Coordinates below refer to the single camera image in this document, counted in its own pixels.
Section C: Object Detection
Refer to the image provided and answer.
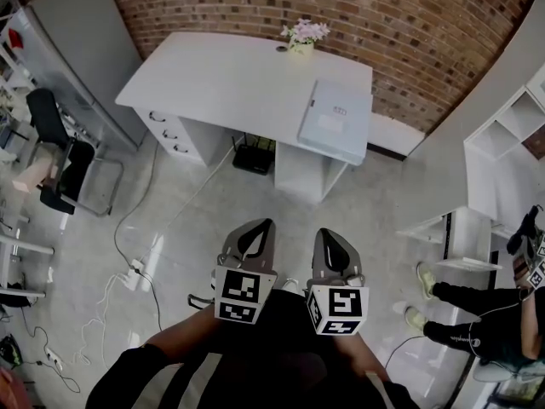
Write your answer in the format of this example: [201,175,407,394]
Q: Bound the grey item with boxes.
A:
[296,78,375,166]

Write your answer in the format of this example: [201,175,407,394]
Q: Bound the white desk frame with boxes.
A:
[0,210,55,302]

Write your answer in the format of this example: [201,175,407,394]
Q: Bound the small white power strip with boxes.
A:
[43,346,66,373]

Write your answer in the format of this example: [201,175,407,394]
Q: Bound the person's left shoe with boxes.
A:
[187,292,215,312]

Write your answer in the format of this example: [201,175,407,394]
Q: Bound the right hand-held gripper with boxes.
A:
[304,228,370,337]

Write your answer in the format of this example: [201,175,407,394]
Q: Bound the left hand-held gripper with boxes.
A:
[211,217,279,325]

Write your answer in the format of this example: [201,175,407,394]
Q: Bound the person's shoe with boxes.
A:
[404,305,427,337]
[187,292,215,312]
[283,276,308,294]
[416,261,437,301]

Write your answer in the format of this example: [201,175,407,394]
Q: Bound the pink box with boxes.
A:
[12,158,60,194]

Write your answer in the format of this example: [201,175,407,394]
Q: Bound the pink flowers in white pot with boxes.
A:
[279,18,331,56]

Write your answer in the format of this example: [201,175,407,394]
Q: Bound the black office chair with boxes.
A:
[26,88,125,218]

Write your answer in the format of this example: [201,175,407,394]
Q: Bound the tall white shelf unit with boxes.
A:
[462,63,545,232]

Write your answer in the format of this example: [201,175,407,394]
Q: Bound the person's left forearm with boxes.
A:
[143,303,222,364]

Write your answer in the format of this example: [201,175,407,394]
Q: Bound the black router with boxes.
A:
[231,133,277,176]

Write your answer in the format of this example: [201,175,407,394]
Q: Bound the low white shelf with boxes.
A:
[395,205,504,272]

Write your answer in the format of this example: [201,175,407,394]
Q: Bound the person's black clothing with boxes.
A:
[84,287,423,409]

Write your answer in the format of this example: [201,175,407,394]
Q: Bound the grey metal cabinet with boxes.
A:
[24,0,149,153]

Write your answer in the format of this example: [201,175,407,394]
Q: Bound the white table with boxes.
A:
[114,31,375,205]

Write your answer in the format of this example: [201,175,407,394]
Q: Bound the person's right shoe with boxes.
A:
[283,276,308,294]

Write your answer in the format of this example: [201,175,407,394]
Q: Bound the person's right forearm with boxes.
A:
[331,329,391,383]

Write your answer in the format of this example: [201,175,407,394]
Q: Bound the red cloth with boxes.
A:
[8,26,26,51]

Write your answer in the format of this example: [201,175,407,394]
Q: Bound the white cable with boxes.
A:
[72,133,248,368]

